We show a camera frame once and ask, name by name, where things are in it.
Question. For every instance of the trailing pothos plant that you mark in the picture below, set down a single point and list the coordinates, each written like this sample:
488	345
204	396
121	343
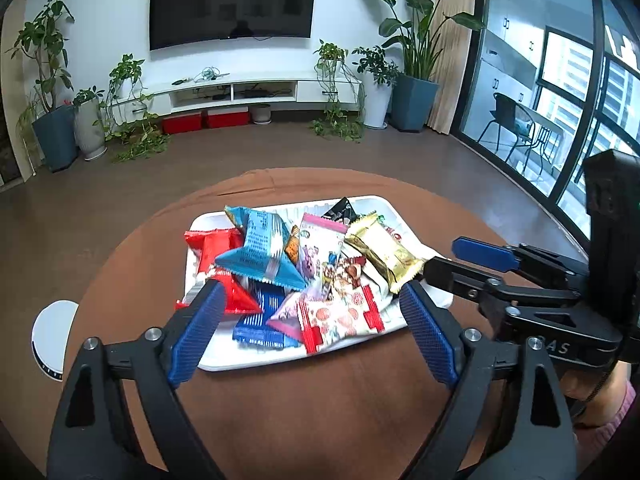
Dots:
332	60
130	125

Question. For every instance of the light blue snack packet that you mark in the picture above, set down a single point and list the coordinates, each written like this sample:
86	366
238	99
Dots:
260	250

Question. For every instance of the balcony table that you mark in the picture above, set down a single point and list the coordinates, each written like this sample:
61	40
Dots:
542	130

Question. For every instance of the person's right forearm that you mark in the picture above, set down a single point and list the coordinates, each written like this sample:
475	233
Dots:
620	422

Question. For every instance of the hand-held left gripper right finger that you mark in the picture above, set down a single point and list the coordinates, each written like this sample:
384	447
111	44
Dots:
427	335

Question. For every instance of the red-white round-print snack packet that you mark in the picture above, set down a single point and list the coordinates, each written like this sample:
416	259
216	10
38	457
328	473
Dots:
340	320

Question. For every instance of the brown-red snack packet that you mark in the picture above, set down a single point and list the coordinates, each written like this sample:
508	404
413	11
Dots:
350	272

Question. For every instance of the red storage box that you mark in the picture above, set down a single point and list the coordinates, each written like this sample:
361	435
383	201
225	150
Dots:
182	124
227	118

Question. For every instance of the remote control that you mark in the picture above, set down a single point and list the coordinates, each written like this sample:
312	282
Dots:
181	81

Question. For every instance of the white television console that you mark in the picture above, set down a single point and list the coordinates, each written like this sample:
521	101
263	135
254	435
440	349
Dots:
310	92

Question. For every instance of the beige curtain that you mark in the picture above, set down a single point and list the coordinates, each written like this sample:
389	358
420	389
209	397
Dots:
450	60

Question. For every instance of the wall-mounted black television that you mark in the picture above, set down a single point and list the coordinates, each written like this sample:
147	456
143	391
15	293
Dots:
230	2

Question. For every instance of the tall tree in blue pot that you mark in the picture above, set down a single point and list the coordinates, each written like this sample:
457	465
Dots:
55	135

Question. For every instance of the small empty white pot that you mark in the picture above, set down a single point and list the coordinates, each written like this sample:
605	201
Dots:
260	114

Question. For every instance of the bird of paradise plant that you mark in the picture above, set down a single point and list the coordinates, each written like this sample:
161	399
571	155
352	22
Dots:
412	102

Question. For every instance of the orange snack packet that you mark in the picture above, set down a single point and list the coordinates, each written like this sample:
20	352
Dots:
292	247

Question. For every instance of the pink cartoon snack packet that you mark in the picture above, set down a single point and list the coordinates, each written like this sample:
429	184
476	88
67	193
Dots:
320	240

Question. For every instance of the black snack packet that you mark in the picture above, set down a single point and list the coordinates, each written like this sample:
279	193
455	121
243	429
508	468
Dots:
342	210

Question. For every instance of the black balcony chair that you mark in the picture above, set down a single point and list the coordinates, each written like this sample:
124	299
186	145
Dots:
505	115

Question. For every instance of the red snack packet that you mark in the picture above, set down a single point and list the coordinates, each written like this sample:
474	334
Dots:
217	250

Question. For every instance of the white plastic tray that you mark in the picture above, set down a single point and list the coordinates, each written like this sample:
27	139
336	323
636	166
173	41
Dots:
240	360

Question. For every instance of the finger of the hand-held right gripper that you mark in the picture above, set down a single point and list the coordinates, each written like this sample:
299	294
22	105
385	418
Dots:
482	251
452	272

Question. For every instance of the bushy plant in white pot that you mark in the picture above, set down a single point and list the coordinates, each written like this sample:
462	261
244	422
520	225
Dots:
376	105

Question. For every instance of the dark blue snack packet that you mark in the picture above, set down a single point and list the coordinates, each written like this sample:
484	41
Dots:
262	315

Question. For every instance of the person's right hand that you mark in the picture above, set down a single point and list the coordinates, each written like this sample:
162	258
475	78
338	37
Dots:
595	400

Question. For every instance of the glass sliding door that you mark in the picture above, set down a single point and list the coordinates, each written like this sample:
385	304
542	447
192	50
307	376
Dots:
595	85

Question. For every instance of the gold snack packet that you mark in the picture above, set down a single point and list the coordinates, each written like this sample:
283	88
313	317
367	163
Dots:
385	252

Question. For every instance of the white balcony cabinet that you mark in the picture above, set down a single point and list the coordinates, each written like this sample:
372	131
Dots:
515	25

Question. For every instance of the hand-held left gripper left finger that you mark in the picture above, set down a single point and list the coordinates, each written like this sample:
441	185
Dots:
197	330

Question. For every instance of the small plant in grey pot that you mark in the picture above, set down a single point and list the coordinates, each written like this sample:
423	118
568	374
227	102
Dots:
90	130

